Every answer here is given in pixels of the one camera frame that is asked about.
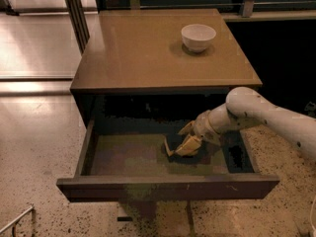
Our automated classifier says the metal frame post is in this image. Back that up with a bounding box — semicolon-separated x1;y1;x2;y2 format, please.
65;0;90;53

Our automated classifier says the metal bar bottom left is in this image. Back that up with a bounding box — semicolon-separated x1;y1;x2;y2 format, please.
0;205;35;237

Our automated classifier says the yellow sponge with dark scourer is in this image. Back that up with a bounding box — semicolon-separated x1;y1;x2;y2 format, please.
164;138;179;157

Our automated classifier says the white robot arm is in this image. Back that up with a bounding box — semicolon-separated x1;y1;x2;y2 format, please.
175;87;316;159

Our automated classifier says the brown cabinet with top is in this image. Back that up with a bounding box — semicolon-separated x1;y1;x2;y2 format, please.
71;9;262;122

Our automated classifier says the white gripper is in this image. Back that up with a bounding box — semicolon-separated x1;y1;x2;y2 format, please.
175;111;218;156

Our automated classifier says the open dark top drawer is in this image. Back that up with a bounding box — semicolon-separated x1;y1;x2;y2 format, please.
56;117;279;202

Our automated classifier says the white ceramic bowl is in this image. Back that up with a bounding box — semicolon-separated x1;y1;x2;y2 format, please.
181;24;216;53

